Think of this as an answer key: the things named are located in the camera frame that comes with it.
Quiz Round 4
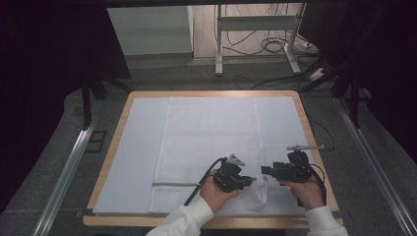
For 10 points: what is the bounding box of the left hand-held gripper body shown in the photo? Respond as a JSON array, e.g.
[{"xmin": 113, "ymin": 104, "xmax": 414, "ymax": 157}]
[{"xmin": 212, "ymin": 153, "xmax": 247, "ymax": 194}]

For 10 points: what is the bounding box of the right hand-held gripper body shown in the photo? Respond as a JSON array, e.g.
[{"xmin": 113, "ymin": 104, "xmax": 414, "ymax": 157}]
[{"xmin": 272, "ymin": 145, "xmax": 326, "ymax": 184}]

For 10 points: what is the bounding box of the white mesh laundry bag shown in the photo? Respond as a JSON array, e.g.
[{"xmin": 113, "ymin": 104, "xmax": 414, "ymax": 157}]
[{"xmin": 148, "ymin": 96, "xmax": 275, "ymax": 216}]

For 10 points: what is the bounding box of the person's left hand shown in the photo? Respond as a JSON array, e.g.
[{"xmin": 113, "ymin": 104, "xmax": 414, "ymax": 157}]
[{"xmin": 199, "ymin": 168, "xmax": 240, "ymax": 212}]

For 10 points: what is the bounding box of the person's right hand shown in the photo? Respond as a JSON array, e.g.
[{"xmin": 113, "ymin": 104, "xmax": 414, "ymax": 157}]
[{"xmin": 278, "ymin": 176, "xmax": 326, "ymax": 211}]

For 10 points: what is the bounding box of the wooden-edged table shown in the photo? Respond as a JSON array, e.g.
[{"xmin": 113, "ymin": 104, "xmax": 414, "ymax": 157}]
[{"xmin": 82, "ymin": 89, "xmax": 344, "ymax": 230}]

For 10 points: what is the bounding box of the black metal stand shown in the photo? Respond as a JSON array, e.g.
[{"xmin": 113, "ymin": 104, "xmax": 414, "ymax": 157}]
[
  {"xmin": 299, "ymin": 60, "xmax": 362, "ymax": 130},
  {"xmin": 81, "ymin": 77, "xmax": 133, "ymax": 131}
]

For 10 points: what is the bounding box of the white table mat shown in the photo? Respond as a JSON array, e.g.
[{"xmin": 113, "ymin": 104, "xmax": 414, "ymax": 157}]
[{"xmin": 92, "ymin": 96, "xmax": 313, "ymax": 216}]

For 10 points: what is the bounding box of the white power strip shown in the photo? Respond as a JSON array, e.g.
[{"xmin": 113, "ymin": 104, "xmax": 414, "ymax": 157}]
[{"xmin": 308, "ymin": 67, "xmax": 328, "ymax": 82}]

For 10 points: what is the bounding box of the grey cabinet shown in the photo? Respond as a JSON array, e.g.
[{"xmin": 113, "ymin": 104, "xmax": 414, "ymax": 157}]
[{"xmin": 107, "ymin": 5, "xmax": 195, "ymax": 57}]

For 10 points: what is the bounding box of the left hand-held gripper black cable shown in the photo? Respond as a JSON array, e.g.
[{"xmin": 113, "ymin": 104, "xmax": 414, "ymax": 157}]
[{"xmin": 183, "ymin": 156, "xmax": 228, "ymax": 207}]

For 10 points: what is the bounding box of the hand-held gripper black cable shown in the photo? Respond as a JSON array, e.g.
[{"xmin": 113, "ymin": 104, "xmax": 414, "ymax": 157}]
[
  {"xmin": 183, "ymin": 156, "xmax": 228, "ymax": 207},
  {"xmin": 308, "ymin": 162, "xmax": 328, "ymax": 207}
]

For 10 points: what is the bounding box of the right hand-held gripper black cable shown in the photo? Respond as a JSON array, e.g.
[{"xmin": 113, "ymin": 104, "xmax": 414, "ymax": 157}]
[{"xmin": 308, "ymin": 162, "xmax": 328, "ymax": 207}]

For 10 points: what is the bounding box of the thin black floor cable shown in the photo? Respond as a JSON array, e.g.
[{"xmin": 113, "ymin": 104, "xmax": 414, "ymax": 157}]
[{"xmin": 308, "ymin": 115, "xmax": 336, "ymax": 152}]

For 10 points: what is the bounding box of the silver metal floor rail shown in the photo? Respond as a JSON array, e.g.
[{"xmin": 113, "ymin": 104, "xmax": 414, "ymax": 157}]
[
  {"xmin": 30, "ymin": 101, "xmax": 103, "ymax": 236},
  {"xmin": 333, "ymin": 97, "xmax": 417, "ymax": 236}
]

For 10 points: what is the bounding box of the tangle of black floor cables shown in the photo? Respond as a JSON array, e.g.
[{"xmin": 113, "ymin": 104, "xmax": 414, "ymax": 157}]
[{"xmin": 222, "ymin": 3, "xmax": 324, "ymax": 91}]

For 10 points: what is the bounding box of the white metal desk frame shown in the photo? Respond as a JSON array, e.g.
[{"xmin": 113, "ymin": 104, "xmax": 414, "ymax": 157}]
[{"xmin": 214, "ymin": 3, "xmax": 308, "ymax": 77}]

